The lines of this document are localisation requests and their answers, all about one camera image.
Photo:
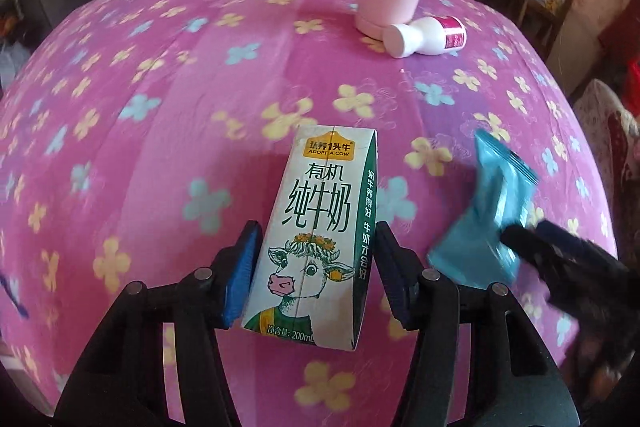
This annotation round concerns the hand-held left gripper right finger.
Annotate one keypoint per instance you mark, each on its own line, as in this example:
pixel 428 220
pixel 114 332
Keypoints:
pixel 392 277

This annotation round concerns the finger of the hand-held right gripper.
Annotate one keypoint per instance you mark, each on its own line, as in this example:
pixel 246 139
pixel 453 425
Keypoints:
pixel 575 247
pixel 525 247

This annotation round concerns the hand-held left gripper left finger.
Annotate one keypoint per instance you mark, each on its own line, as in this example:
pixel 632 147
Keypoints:
pixel 245 277

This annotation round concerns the teal blue snack packet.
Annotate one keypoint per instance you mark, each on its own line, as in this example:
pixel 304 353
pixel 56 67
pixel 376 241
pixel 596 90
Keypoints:
pixel 485 217

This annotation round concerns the white green milk carton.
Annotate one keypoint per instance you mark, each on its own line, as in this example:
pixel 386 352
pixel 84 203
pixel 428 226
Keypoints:
pixel 310 207

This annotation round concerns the floral covered sofa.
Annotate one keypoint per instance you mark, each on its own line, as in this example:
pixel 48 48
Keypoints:
pixel 610 132

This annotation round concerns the pink floral bedsheet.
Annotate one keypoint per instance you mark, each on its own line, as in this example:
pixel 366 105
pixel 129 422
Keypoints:
pixel 150 107

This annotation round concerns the white bottle with pink label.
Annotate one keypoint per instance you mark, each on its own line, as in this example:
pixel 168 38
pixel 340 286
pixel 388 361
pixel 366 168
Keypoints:
pixel 425 37

